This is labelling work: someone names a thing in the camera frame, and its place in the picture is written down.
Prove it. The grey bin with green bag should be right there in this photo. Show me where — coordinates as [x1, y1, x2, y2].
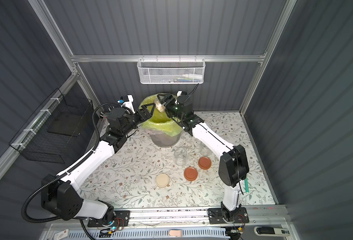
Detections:
[141, 106, 182, 148]

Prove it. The beige jar lid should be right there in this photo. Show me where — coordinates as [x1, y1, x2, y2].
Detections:
[155, 174, 169, 188]

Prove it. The oatmeal jar with beige lid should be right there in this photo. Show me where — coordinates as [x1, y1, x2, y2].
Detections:
[154, 99, 165, 113]

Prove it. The oatmeal jar with terracotta lid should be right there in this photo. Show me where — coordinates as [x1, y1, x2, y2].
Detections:
[199, 142, 212, 157]

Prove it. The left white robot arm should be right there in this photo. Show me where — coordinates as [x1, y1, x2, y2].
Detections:
[41, 104, 155, 225]

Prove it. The white tube in basket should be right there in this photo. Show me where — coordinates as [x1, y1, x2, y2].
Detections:
[182, 74, 203, 81]

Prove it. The green pen on table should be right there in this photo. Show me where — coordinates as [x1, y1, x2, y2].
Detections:
[244, 178, 249, 193]

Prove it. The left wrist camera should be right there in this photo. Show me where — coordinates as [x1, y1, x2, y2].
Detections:
[117, 95, 135, 114]

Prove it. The white wire wall basket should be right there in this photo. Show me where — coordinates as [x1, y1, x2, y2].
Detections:
[137, 59, 206, 85]

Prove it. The black wire side basket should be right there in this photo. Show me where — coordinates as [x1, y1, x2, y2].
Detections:
[9, 85, 94, 166]

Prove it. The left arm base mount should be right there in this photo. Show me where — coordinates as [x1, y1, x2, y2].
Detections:
[87, 211, 130, 228]

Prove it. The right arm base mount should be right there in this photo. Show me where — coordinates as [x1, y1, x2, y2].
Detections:
[206, 207, 249, 225]

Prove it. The black corrugated cable conduit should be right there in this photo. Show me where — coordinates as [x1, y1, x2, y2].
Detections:
[21, 102, 123, 224]

